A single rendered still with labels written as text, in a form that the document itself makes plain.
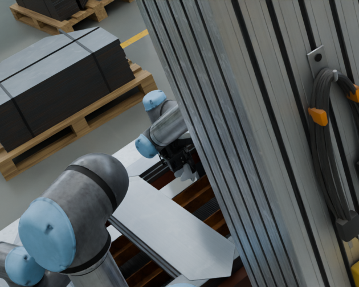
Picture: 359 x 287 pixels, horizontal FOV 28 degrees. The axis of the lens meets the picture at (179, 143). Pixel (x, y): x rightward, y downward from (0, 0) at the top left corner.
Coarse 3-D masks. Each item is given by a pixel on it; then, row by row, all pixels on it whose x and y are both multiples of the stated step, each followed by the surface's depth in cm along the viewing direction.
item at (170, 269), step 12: (192, 144) 273; (156, 168) 268; (168, 168) 269; (132, 180) 264; (144, 180) 266; (120, 228) 248; (132, 240) 241; (144, 252) 235; (168, 264) 222; (240, 264) 214
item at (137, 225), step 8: (160, 200) 248; (168, 200) 246; (152, 208) 246; (160, 208) 244; (168, 208) 243; (144, 216) 244; (152, 216) 242; (160, 216) 241; (128, 224) 243; (136, 224) 242; (144, 224) 240; (136, 232) 238
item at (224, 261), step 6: (234, 246) 217; (228, 252) 215; (234, 252) 214; (222, 258) 214; (228, 258) 213; (210, 264) 214; (216, 264) 213; (222, 264) 212; (228, 264) 211; (204, 270) 213; (210, 270) 212; (216, 270) 211; (222, 270) 210; (198, 276) 211; (204, 276) 211; (210, 276) 210; (216, 276) 209
